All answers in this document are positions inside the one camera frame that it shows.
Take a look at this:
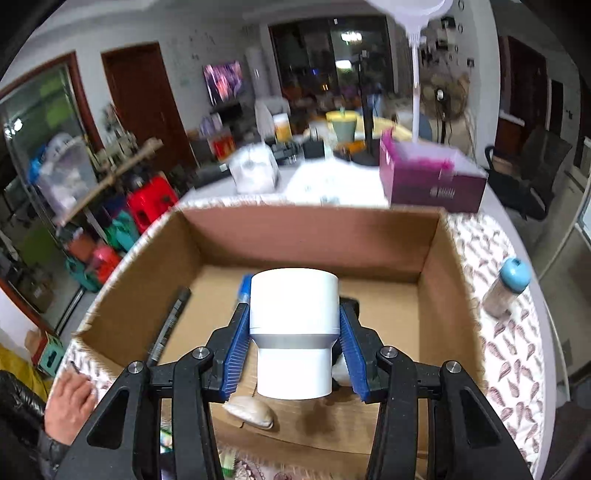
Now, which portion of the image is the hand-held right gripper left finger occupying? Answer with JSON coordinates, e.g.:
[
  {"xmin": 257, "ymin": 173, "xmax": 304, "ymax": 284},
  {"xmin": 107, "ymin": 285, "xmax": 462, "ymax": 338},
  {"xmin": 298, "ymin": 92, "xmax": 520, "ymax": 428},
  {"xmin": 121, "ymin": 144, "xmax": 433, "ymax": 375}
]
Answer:
[{"xmin": 58, "ymin": 302, "xmax": 252, "ymax": 480}]

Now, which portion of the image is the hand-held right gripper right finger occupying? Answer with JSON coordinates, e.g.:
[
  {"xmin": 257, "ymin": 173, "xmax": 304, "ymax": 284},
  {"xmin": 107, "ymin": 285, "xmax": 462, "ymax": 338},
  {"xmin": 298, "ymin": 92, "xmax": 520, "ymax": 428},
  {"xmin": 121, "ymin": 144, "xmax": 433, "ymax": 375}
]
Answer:
[{"xmin": 339, "ymin": 298, "xmax": 532, "ymax": 480}]

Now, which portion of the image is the white plastic pipe fitting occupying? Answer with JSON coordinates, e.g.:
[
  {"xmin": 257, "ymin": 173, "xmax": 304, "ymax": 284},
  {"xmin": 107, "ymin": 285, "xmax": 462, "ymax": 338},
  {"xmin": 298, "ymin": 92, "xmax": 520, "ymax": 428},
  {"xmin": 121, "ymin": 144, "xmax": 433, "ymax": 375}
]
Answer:
[{"xmin": 249, "ymin": 268, "xmax": 341, "ymax": 400}]

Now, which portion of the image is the cardboard box red print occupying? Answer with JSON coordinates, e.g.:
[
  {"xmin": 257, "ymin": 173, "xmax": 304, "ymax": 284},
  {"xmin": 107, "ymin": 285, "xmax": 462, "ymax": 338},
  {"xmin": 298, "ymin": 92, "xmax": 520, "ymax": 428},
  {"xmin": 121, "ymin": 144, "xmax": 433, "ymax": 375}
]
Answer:
[{"xmin": 74, "ymin": 206, "xmax": 486, "ymax": 476}]

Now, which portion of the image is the person's left forearm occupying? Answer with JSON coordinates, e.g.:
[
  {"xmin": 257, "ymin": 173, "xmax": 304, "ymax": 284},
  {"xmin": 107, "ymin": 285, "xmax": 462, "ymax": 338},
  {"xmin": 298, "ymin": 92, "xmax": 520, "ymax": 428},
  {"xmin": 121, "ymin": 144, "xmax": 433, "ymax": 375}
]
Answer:
[{"xmin": 0, "ymin": 369, "xmax": 70, "ymax": 480}]

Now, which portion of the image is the person's left hand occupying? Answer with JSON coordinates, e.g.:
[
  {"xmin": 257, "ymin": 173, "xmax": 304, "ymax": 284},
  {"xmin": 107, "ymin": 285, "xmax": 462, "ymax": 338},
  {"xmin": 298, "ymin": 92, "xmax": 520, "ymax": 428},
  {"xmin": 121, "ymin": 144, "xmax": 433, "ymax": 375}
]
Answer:
[{"xmin": 45, "ymin": 369, "xmax": 98, "ymax": 446}]

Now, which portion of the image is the small white object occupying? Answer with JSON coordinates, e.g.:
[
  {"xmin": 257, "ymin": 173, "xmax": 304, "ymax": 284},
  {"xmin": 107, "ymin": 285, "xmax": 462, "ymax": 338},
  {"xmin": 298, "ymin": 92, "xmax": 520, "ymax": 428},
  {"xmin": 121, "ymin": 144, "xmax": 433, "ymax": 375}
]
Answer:
[{"xmin": 332, "ymin": 353, "xmax": 354, "ymax": 387}]

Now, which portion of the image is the white oval shell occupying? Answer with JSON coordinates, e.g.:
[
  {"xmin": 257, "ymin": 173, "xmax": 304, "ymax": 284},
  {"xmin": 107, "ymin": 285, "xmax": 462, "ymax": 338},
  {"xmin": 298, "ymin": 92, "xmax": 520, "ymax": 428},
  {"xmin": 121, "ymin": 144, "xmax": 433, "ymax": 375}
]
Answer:
[{"xmin": 222, "ymin": 397, "xmax": 276, "ymax": 431}]

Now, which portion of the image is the blue capped tube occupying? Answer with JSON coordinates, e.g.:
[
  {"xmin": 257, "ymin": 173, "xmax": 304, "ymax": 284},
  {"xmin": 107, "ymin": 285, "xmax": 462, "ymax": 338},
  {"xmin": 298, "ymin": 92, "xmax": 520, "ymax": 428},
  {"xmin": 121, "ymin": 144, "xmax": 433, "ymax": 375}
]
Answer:
[{"xmin": 237, "ymin": 273, "xmax": 254, "ymax": 308}]

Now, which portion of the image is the black marker pen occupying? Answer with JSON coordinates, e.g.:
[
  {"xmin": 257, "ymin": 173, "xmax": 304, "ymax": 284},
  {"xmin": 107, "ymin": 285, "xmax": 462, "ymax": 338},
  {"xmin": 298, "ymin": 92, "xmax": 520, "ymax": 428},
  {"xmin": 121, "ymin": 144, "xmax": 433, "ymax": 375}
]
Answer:
[{"xmin": 147, "ymin": 286, "xmax": 192, "ymax": 367}]

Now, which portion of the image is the printed quilt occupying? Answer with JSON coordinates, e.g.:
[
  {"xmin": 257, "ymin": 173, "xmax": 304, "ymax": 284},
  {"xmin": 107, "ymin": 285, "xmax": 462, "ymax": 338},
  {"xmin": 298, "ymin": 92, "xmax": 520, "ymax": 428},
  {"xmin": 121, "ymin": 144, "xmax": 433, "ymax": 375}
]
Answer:
[{"xmin": 60, "ymin": 189, "xmax": 548, "ymax": 480}]

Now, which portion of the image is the toothpick jar blue lid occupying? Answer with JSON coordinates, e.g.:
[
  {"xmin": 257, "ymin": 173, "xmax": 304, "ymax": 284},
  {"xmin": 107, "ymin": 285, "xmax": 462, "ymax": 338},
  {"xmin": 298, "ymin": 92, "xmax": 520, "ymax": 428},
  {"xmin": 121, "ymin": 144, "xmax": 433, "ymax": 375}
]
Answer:
[{"xmin": 482, "ymin": 257, "xmax": 531, "ymax": 319}]

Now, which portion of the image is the red plastic stool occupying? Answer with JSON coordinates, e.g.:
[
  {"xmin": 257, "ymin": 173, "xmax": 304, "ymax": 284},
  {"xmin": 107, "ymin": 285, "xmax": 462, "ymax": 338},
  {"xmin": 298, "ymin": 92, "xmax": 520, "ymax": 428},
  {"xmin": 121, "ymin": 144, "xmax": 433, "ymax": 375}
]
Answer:
[{"xmin": 127, "ymin": 176, "xmax": 178, "ymax": 234}]

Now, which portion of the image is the green plastic stool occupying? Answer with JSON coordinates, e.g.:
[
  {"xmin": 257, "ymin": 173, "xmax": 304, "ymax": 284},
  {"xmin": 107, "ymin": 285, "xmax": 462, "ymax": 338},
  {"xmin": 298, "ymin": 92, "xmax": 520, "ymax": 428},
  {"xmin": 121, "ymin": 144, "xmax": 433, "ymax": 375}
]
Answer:
[{"xmin": 39, "ymin": 337, "xmax": 64, "ymax": 376}]

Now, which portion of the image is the white plastic bag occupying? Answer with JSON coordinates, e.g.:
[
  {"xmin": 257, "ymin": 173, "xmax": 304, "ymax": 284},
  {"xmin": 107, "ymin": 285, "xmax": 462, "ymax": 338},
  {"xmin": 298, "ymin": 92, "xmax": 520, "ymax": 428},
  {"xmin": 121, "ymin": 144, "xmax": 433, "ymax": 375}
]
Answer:
[{"xmin": 229, "ymin": 143, "xmax": 280, "ymax": 195}]

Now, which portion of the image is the purple cardboard box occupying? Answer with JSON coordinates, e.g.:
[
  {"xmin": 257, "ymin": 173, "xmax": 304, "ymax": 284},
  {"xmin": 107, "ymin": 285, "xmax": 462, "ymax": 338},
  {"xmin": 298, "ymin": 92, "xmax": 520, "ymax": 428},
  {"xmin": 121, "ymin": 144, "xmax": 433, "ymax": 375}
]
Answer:
[{"xmin": 379, "ymin": 129, "xmax": 489, "ymax": 214}]

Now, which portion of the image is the wooden stick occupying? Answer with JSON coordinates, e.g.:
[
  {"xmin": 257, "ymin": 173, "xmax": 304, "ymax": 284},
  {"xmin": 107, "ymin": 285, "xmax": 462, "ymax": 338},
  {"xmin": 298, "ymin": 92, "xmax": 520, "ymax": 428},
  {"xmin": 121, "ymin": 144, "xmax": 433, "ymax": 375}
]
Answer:
[{"xmin": 55, "ymin": 138, "xmax": 164, "ymax": 227}]

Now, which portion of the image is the green cup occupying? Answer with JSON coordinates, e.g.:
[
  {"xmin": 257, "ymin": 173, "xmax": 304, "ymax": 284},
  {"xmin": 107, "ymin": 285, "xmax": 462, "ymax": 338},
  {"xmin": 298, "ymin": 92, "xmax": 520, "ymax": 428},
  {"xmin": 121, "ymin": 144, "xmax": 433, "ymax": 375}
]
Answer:
[{"xmin": 327, "ymin": 111, "xmax": 358, "ymax": 141}]

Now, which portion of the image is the black tripod stand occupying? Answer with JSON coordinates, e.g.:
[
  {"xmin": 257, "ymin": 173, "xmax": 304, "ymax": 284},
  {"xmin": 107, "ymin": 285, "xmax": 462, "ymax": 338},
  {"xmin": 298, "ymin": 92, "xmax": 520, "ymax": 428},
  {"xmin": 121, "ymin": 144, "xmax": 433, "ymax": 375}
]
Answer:
[{"xmin": 355, "ymin": 51, "xmax": 386, "ymax": 167}]

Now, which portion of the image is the clear plastic storage bin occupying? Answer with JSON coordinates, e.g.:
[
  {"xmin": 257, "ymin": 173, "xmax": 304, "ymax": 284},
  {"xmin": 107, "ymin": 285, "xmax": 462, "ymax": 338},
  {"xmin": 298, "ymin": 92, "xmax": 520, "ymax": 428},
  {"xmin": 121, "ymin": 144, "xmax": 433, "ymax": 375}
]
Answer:
[{"xmin": 34, "ymin": 134, "xmax": 98, "ymax": 213}]

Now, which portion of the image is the black office chair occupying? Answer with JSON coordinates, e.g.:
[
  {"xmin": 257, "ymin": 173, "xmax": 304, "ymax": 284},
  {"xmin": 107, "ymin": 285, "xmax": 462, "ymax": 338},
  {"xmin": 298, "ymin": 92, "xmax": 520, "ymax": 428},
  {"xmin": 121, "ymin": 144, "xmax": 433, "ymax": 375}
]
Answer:
[{"xmin": 485, "ymin": 129, "xmax": 573, "ymax": 220}]

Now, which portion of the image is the glass sliding door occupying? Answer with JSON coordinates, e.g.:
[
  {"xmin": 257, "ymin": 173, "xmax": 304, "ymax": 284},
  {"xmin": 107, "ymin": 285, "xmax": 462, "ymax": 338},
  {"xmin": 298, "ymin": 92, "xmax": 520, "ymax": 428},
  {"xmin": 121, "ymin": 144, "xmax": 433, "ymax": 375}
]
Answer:
[{"xmin": 0, "ymin": 53, "xmax": 102, "ymax": 324}]

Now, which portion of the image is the brown wooden door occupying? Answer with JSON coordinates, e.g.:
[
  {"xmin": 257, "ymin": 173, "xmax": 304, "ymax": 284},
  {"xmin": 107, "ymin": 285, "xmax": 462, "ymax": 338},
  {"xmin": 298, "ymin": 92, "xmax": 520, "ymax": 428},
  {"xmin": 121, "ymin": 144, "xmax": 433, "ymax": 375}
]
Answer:
[{"xmin": 102, "ymin": 42, "xmax": 197, "ymax": 171}]

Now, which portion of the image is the standing electric fan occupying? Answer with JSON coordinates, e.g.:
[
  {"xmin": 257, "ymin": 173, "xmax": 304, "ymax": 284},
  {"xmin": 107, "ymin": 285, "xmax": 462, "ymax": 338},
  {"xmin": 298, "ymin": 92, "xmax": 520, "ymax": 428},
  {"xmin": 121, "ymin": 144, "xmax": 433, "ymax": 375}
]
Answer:
[{"xmin": 418, "ymin": 74, "xmax": 469, "ymax": 144}]

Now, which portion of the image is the white standing air conditioner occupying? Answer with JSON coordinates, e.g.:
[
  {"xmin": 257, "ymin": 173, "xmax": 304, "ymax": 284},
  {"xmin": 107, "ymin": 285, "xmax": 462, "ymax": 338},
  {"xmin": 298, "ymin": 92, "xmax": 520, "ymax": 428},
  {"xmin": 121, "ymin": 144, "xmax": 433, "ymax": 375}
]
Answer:
[{"xmin": 245, "ymin": 46, "xmax": 274, "ymax": 100}]

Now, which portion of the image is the white pole lamp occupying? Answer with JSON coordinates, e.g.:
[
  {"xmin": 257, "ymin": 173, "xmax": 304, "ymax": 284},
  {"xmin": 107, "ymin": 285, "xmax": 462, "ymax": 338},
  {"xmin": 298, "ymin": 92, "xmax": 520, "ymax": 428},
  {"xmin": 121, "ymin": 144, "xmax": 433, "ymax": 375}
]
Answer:
[{"xmin": 369, "ymin": 0, "xmax": 455, "ymax": 141}]

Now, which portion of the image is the wall television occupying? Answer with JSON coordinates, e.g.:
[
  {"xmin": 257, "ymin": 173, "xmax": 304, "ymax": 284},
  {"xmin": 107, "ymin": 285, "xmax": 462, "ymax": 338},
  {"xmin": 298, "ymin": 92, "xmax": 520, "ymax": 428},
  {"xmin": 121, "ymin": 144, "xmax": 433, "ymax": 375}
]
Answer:
[{"xmin": 204, "ymin": 61, "xmax": 244, "ymax": 106}]

